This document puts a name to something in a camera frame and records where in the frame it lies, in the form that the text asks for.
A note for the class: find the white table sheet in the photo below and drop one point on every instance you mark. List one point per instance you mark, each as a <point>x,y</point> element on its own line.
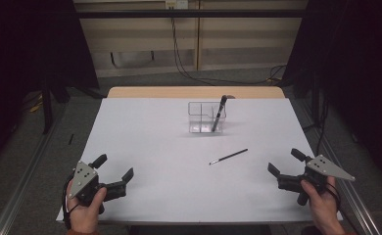
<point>140,130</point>

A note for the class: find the clear plastic organizer box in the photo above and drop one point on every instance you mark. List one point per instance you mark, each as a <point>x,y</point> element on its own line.
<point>202,125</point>

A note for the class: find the black horizontal bar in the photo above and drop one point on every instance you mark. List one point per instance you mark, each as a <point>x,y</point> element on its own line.
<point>146,13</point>

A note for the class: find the person's left hand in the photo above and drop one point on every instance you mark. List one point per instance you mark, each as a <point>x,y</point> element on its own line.
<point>84,218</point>

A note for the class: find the light wooden table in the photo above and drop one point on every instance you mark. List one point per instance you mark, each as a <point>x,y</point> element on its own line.
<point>166,92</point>

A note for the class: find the black stand leg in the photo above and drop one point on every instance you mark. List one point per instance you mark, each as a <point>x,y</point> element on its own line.
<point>47,107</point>

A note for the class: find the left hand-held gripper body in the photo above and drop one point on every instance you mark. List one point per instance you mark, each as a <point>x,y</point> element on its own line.
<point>83,178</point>

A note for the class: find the thick black makeup brush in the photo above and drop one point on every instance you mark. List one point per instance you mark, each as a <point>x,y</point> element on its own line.
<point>219,114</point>

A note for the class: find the thin black eyeliner pencil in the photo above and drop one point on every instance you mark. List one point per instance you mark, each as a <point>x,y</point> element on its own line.
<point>228,157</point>

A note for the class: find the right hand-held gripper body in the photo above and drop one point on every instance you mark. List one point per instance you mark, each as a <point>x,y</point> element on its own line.
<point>329,168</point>

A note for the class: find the person's right hand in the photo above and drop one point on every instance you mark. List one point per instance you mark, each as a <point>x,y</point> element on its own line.
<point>324,209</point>

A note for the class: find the black curtain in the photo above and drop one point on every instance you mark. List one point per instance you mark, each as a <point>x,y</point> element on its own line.
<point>29,42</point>
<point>358,65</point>

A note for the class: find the brown round table grommet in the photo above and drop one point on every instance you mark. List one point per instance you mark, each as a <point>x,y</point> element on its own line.
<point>231,96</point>

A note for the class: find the aluminium floor rail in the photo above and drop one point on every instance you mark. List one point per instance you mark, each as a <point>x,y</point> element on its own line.
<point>352,202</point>
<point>22,182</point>

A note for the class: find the white wall socket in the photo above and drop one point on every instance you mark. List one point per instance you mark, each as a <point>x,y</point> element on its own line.
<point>176,4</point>

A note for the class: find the small black pen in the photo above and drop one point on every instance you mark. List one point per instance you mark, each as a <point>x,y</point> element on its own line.
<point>71,139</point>

